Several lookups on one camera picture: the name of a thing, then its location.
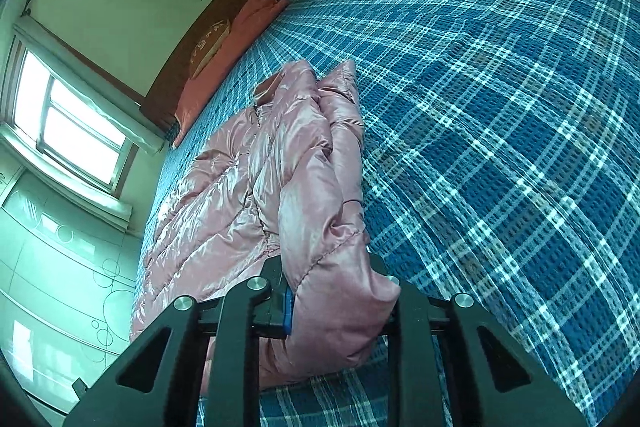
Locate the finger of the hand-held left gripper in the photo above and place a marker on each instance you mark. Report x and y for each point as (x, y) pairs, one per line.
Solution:
(288, 314)
(415, 332)

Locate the pink quilted puffer jacket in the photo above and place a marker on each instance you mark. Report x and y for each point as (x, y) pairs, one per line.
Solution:
(300, 187)

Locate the pink pillow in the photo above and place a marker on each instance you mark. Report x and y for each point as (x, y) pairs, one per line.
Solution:
(210, 87)

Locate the bed with blue plaid sheet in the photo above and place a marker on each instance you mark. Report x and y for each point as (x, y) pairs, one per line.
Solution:
(500, 107)

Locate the green glass wardrobe doors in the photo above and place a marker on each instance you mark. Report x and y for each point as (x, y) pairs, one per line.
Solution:
(45, 267)

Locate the brown wooden headboard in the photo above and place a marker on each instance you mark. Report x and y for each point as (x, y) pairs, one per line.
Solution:
(170, 87)

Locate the small brown patterned cushion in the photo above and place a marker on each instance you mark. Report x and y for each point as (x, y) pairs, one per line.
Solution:
(207, 47)

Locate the window with white frame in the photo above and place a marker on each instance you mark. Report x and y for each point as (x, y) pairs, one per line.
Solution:
(65, 122)

